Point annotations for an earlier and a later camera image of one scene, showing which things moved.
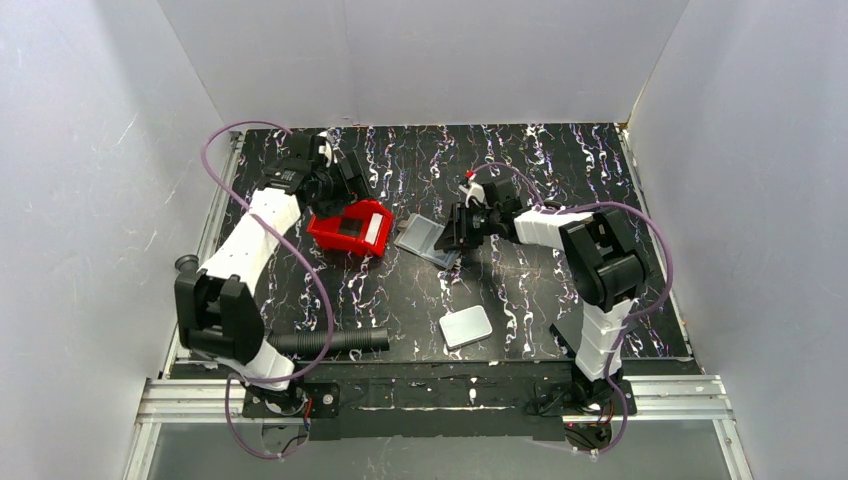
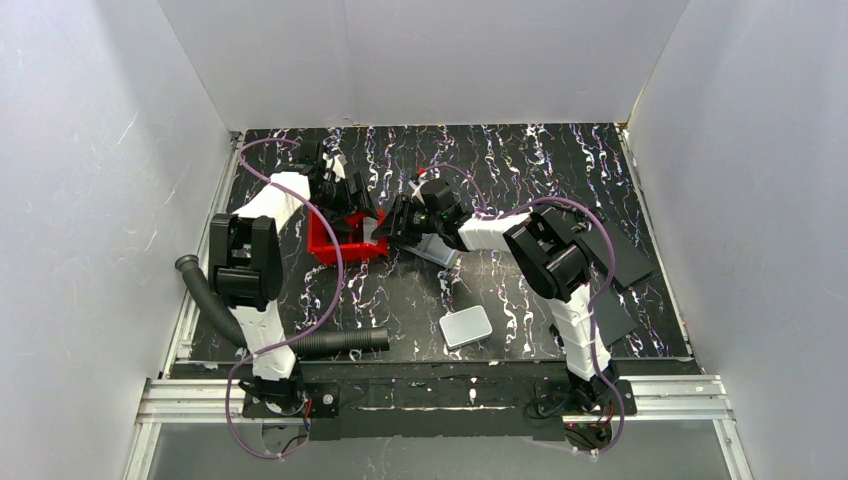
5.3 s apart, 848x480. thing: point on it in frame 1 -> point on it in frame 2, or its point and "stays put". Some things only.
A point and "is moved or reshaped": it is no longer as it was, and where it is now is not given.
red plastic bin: x=364 y=228 is moved or reshaped
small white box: x=465 y=326 stays put
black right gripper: x=460 y=225 -> x=398 y=221
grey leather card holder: x=419 y=235 stays put
